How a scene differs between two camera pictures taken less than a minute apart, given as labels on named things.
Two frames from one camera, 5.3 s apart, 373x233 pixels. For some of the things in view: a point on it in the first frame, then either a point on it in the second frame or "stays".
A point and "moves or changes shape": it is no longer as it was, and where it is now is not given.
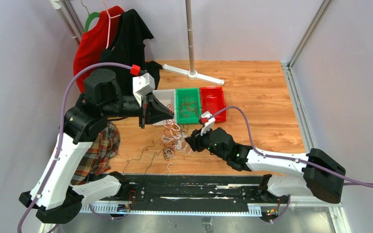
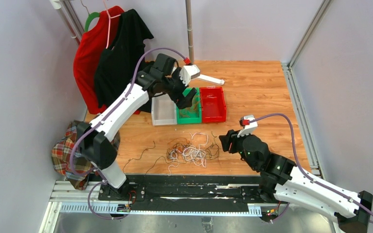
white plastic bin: (167, 97) stays
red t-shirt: (91, 45) stays
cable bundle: (174, 139) moves or changes shape
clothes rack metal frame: (70, 18) stays
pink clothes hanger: (109, 24) stays
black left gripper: (153, 110) -> (180, 99)
